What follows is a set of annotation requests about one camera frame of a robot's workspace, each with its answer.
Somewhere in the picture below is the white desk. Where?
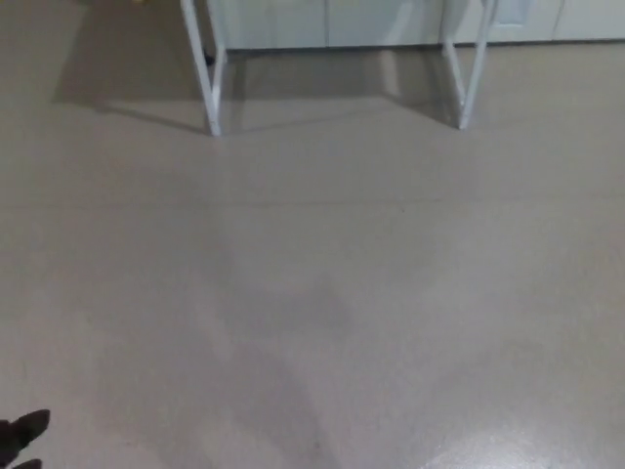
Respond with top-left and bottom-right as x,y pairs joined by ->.
180,0 -> 497,137

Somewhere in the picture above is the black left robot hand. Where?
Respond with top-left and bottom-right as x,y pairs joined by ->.
0,408 -> 52,469

